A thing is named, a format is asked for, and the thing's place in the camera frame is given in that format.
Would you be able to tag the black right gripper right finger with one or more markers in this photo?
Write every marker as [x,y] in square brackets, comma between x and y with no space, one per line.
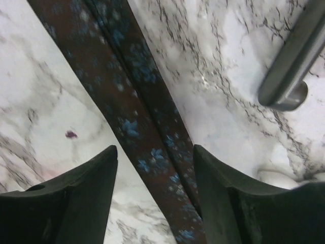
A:
[239,209]

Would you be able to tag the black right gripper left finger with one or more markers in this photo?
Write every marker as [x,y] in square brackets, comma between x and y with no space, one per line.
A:
[70,208]

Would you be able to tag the dark brown blue floral tie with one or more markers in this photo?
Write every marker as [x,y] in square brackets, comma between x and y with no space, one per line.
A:
[105,47]

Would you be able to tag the dark metal crank handle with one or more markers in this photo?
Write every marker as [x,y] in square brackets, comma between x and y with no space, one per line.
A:
[283,88]

